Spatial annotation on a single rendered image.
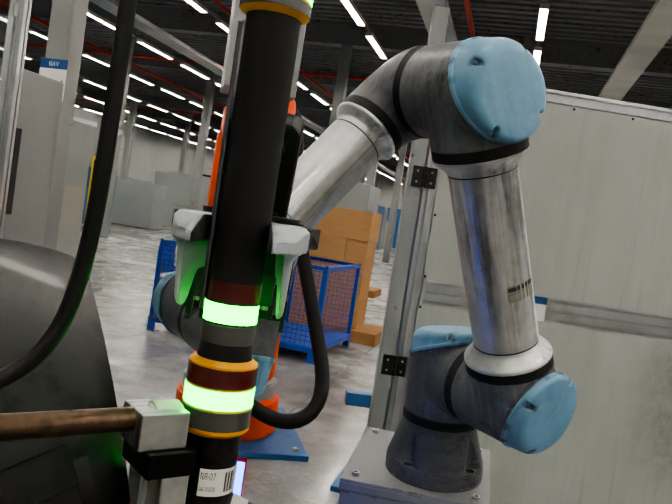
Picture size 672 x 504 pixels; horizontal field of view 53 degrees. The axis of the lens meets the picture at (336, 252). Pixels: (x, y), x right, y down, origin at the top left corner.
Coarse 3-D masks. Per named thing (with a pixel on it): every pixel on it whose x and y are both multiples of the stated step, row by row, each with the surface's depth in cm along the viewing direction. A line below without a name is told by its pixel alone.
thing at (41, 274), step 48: (0, 240) 49; (0, 288) 46; (48, 288) 48; (0, 336) 43; (96, 336) 48; (48, 384) 42; (96, 384) 45; (0, 480) 38; (48, 480) 39; (96, 480) 40
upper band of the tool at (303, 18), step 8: (304, 0) 40; (240, 8) 41; (248, 8) 40; (256, 8) 40; (264, 8) 40; (272, 8) 40; (280, 8) 40; (288, 8) 40; (296, 16) 40; (304, 16) 41; (304, 24) 42
